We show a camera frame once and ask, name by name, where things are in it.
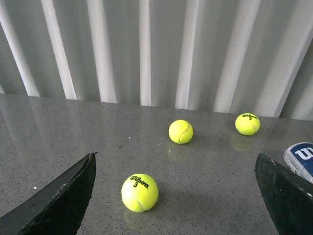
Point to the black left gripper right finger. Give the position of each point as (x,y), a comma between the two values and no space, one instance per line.
(287,196)

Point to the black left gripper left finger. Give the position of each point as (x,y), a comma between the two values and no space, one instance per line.
(58,208)

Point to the clear Wilson tennis can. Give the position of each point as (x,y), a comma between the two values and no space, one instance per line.
(299,159)

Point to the near Wilson tennis ball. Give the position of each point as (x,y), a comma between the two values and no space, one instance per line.
(139,192)

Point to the wilson tennis ball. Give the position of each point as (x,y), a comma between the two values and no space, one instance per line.
(139,192)
(247,124)

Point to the far Wilson tennis ball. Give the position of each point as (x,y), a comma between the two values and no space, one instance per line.
(247,124)

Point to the middle yellow tennis ball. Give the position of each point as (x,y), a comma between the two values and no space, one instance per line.
(180,131)

